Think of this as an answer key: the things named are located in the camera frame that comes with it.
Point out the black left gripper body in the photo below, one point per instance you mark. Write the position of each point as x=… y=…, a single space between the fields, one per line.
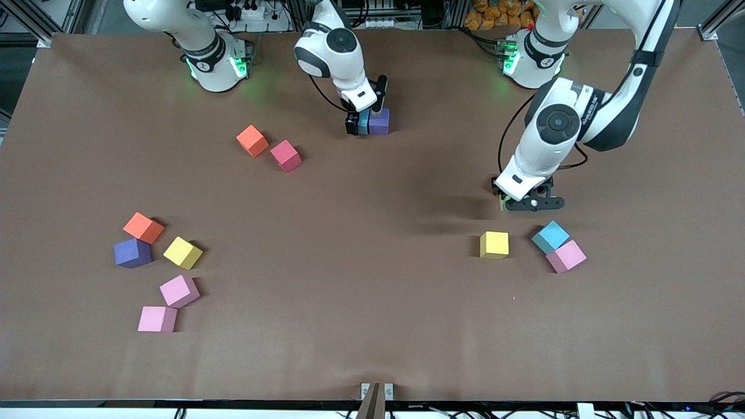
x=496 y=188

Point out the blue foam block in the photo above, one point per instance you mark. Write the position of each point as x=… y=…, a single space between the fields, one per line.
x=364 y=123
x=550 y=237

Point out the purple foam block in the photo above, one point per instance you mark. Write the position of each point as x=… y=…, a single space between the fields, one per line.
x=132 y=253
x=379 y=124

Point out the dark pink foam block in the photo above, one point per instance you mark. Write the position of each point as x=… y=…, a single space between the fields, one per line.
x=286 y=156

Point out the orange foam block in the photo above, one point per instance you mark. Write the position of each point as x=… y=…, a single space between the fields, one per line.
x=252 y=141
x=143 y=227

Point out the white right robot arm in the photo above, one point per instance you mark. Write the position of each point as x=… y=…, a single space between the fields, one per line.
x=340 y=43

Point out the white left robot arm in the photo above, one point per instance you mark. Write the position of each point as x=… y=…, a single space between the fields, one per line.
x=559 y=122

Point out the yellow foam block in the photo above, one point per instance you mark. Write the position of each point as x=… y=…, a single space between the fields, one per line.
x=183 y=252
x=494 y=244

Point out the light pink foam block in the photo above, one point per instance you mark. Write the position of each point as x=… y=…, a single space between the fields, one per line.
x=566 y=256
x=157 y=319
x=179 y=291

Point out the small white power strip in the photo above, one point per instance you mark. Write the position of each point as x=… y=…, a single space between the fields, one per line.
x=384 y=23

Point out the white power strip with plugs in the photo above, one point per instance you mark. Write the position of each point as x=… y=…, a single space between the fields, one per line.
x=251 y=13

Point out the bag of orange fruit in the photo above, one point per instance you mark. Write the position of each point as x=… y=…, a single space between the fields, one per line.
x=495 y=14

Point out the small white box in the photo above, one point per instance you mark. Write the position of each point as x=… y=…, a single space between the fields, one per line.
x=585 y=412

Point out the brown wooden strut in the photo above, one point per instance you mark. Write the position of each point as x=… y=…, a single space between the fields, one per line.
x=372 y=407

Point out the metal table edge bracket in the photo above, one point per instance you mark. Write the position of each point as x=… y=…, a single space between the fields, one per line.
x=365 y=391

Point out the aluminium frame post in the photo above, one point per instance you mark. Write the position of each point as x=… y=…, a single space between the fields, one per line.
x=722 y=16
x=44 y=41

